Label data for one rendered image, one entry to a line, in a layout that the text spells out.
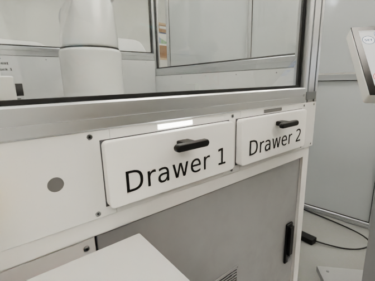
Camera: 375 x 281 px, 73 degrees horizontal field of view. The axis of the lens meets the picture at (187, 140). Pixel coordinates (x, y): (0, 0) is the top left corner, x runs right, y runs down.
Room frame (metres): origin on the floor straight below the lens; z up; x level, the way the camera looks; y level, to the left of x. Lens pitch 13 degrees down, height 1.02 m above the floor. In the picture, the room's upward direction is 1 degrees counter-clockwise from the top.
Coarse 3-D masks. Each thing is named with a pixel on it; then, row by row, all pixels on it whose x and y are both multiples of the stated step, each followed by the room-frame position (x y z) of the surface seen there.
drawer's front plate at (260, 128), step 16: (288, 112) 0.68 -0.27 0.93; (304, 112) 0.73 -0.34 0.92; (240, 128) 0.57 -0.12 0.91; (256, 128) 0.60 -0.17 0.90; (272, 128) 0.64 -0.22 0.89; (288, 128) 0.68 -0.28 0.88; (304, 128) 0.74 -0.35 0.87; (240, 144) 0.57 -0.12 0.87; (272, 144) 0.64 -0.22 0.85; (288, 144) 0.69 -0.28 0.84; (240, 160) 0.57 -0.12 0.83; (256, 160) 0.60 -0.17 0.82
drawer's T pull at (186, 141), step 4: (180, 140) 0.45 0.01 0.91; (184, 140) 0.45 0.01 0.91; (188, 140) 0.45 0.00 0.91; (192, 140) 0.45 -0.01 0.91; (196, 140) 0.44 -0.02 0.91; (200, 140) 0.44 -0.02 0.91; (204, 140) 0.45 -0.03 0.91; (208, 140) 0.45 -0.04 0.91; (176, 144) 0.42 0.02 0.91; (180, 144) 0.41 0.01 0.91; (184, 144) 0.42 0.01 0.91; (188, 144) 0.42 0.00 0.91; (192, 144) 0.43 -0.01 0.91; (196, 144) 0.43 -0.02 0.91; (200, 144) 0.44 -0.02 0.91; (204, 144) 0.45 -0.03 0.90; (208, 144) 0.45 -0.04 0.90; (176, 148) 0.41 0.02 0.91; (180, 148) 0.41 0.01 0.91; (184, 148) 0.42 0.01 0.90; (188, 148) 0.42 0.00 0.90; (192, 148) 0.43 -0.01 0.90; (196, 148) 0.44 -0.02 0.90
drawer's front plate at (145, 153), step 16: (192, 128) 0.48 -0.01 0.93; (208, 128) 0.50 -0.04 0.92; (224, 128) 0.53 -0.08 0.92; (112, 144) 0.38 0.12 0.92; (128, 144) 0.39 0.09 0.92; (144, 144) 0.41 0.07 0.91; (160, 144) 0.43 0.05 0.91; (224, 144) 0.53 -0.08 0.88; (112, 160) 0.38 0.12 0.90; (128, 160) 0.39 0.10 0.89; (144, 160) 0.41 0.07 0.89; (160, 160) 0.43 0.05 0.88; (176, 160) 0.45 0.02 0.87; (192, 160) 0.47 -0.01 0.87; (208, 160) 0.50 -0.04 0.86; (224, 160) 0.53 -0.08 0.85; (112, 176) 0.37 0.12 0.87; (144, 176) 0.41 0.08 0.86; (192, 176) 0.47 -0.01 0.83; (208, 176) 0.50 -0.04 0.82; (112, 192) 0.37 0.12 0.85; (128, 192) 0.39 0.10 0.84; (144, 192) 0.41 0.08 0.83; (160, 192) 0.43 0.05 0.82
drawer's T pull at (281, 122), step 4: (280, 120) 0.65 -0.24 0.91; (284, 120) 0.65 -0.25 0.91; (292, 120) 0.64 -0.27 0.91; (296, 120) 0.64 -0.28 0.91; (276, 124) 0.64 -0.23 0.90; (280, 124) 0.61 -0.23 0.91; (284, 124) 0.60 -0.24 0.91; (288, 124) 0.61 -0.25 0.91; (292, 124) 0.63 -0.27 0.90; (296, 124) 0.64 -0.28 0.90
